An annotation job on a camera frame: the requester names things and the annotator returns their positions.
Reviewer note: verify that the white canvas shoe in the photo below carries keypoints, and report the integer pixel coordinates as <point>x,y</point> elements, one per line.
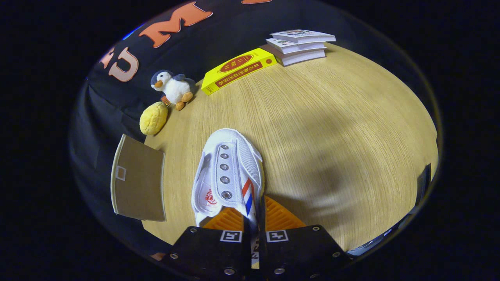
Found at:
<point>230,164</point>

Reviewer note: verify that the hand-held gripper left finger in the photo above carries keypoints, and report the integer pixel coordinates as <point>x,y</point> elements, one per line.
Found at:
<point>246,257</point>

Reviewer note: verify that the plush penguin toy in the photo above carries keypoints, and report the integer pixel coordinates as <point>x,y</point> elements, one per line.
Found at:
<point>175,89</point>

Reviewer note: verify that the white picture cover book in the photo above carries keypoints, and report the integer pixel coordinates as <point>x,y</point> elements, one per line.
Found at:
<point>302,35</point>

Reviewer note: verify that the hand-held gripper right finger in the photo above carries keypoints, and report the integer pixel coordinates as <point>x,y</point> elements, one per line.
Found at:
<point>262,218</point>

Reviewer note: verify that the brown cover book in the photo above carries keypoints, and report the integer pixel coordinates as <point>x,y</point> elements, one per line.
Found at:
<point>302,57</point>

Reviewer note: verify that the yellow plush bun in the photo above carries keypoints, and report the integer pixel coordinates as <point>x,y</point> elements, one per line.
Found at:
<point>153,119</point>

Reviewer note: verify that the yellow book red label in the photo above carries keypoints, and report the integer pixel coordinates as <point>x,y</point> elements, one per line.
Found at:
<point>238,70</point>

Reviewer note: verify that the beige fabric storage box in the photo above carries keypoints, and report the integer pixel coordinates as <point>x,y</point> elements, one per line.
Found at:
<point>138,183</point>

